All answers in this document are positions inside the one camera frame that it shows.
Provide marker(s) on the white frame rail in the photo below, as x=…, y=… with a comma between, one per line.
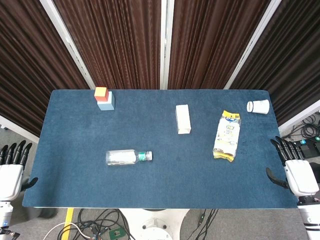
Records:
x=17, y=128
x=298, y=117

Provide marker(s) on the white bottle cap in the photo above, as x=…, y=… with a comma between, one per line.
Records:
x=149, y=155

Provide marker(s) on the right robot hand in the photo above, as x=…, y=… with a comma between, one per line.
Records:
x=301, y=177

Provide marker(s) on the white cardboard box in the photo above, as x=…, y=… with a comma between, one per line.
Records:
x=183, y=118

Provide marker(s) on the white paper cup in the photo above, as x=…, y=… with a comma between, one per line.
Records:
x=260, y=106

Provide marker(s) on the blue table mat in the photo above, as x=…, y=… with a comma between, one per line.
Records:
x=160, y=185

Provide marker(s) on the white frame post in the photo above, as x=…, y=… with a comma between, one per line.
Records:
x=166, y=42
x=67, y=41
x=252, y=42

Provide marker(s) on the light blue block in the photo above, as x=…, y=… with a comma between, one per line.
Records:
x=107, y=105

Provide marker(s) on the green circuit board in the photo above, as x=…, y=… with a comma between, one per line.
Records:
x=116, y=233

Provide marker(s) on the orange cube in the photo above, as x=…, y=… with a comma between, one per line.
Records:
x=101, y=93

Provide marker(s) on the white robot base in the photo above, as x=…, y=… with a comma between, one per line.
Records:
x=155, y=223

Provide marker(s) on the transparent plastic bottle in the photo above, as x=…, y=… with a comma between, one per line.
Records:
x=122, y=158

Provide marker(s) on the brown pleated curtain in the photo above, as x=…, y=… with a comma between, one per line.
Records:
x=207, y=42
x=117, y=42
x=22, y=62
x=295, y=62

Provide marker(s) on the yellow snack package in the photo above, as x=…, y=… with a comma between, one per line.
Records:
x=227, y=136

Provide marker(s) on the black foot pedals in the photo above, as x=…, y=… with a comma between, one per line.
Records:
x=308, y=148

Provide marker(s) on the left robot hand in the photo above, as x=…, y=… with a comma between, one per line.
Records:
x=10, y=178

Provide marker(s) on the yellow floor tape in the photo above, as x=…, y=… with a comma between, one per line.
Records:
x=68, y=222

